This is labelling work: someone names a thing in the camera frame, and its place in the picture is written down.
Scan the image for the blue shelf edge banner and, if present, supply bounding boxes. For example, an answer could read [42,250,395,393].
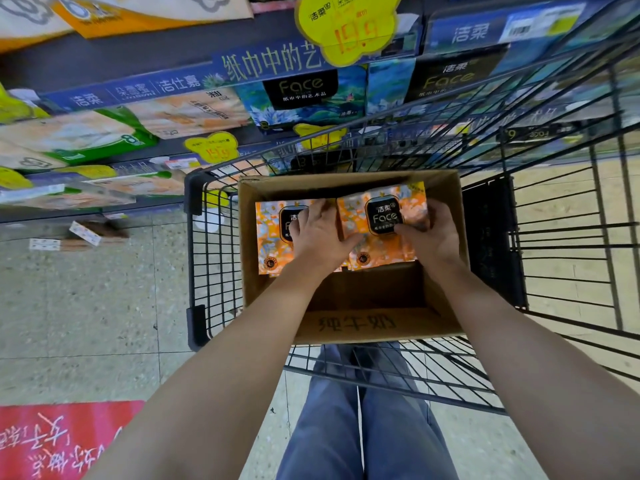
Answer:
[39,14,424,114]

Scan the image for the person's right hand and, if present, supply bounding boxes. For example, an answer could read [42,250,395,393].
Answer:
[394,199,469,276]

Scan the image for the black plastic cart seat flap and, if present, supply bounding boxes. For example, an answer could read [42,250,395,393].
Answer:
[462,175,528,309]

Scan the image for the large yellow flower price tag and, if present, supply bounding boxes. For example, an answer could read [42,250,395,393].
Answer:
[294,0,404,68]

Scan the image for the person's left forearm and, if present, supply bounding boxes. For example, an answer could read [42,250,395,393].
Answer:
[82,262,346,480]

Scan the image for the brown cardboard box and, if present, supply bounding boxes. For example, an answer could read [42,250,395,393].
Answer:
[237,169,471,345]

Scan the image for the orange floral tissue pack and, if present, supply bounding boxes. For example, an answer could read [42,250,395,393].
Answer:
[335,182,430,271]
[255,199,351,276]

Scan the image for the small yellow flower price tag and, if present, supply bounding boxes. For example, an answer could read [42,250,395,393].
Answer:
[292,123,349,151]
[54,165,119,180]
[183,132,241,165]

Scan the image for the black wire shopping cart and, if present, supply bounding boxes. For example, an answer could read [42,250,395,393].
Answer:
[183,0,640,416]

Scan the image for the person's blue jeans legs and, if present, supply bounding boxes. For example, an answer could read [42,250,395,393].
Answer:
[276,342,459,480]

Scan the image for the person's left hand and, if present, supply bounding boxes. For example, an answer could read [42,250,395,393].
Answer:
[289,198,365,277]

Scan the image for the flat cardboard piece with labels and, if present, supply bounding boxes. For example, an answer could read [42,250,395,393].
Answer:
[28,220,131,253]

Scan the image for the green and peach tissue pack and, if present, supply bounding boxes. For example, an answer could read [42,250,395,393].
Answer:
[0,107,160,166]

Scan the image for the person's right forearm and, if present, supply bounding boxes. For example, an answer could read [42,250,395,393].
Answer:
[425,257,640,480]

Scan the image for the red floor sticker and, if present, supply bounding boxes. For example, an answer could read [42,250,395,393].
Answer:
[0,400,146,480]

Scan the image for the orange and white tissue pack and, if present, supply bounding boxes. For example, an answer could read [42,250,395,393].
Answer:
[0,0,75,54]
[49,0,255,40]

